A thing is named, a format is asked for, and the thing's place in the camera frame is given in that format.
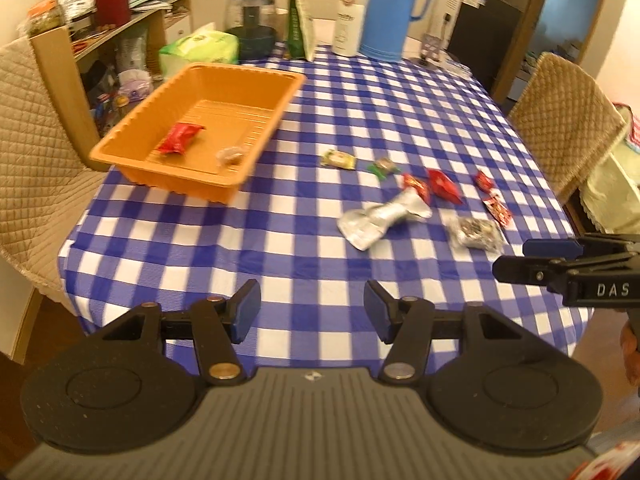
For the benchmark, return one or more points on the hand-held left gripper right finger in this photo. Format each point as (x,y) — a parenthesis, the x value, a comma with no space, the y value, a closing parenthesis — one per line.
(376,310)

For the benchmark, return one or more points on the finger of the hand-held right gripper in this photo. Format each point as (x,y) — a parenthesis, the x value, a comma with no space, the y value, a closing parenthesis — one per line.
(520,269)
(552,248)

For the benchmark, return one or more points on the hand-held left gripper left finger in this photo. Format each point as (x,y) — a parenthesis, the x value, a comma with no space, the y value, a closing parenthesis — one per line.
(246,310)

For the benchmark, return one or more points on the clear packet of nuts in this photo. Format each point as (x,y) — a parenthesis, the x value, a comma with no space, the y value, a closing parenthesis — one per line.
(475,234)

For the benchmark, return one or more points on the silver packet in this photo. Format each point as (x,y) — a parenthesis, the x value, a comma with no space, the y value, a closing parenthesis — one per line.
(385,215)

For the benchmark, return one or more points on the small red candy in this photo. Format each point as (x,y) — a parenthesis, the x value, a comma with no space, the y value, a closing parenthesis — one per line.
(484,180)

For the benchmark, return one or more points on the red pillow snack packet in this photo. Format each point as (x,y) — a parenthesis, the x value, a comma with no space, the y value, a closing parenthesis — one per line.
(444,185)

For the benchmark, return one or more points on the red gold candy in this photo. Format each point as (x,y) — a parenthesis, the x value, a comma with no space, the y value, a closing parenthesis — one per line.
(417,186)

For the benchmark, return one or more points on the small clear candy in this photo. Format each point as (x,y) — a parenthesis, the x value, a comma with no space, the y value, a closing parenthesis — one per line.
(230,156)

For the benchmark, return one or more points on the yellow green candy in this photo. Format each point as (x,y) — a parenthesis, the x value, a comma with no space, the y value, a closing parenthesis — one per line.
(338,159)

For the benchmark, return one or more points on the orange plastic tray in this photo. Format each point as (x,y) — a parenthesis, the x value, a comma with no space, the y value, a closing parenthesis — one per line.
(225,90)

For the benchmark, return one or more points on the sofa with pale yellow cover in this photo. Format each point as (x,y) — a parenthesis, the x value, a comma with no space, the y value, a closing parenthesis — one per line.
(612,195)

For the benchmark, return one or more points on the blue white checked tablecloth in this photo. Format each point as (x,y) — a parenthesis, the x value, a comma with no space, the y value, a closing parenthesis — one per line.
(300,240)

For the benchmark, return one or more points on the chair with beige quilted cover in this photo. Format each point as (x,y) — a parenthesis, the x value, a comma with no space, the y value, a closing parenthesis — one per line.
(35,150)
(565,115)

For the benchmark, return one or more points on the red checked cushion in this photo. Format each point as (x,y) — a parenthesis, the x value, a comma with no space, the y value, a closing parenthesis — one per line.
(631,127)

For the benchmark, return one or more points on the red white patterned clothing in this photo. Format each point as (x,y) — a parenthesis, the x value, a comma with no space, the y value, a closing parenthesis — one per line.
(607,462)

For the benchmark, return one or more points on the blue white blister packet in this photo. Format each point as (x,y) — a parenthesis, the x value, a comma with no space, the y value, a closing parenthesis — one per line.
(457,66)

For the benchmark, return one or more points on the black cabinet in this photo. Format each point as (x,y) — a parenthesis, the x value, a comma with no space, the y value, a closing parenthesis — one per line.
(487,35)

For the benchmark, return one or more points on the grey phone stand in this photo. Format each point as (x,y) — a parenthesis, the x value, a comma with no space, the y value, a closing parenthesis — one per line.
(431,50)

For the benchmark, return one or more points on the green tissue pack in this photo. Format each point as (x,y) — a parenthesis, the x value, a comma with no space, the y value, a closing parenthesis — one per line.
(200,50)

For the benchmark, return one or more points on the clear plastic bag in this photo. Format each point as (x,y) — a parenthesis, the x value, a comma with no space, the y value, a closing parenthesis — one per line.
(132,67)

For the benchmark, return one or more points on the white bottle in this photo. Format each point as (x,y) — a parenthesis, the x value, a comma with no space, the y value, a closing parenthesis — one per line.
(348,25)

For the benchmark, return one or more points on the blue plastic pitcher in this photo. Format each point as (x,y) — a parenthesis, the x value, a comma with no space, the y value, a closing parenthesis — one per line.
(387,10)

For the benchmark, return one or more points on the green standing bag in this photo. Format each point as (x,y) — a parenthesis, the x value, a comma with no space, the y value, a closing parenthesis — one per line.
(297,25)

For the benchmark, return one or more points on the glass jar with dark base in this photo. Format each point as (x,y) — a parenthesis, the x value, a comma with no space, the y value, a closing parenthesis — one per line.
(250,20)

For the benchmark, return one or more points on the wooden shelf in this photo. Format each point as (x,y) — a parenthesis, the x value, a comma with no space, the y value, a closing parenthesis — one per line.
(55,75)

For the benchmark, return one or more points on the dark red box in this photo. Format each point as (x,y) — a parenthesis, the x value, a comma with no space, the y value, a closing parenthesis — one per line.
(113,7)

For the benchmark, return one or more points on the jar with orange lid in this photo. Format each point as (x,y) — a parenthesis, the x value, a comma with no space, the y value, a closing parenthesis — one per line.
(46,21)

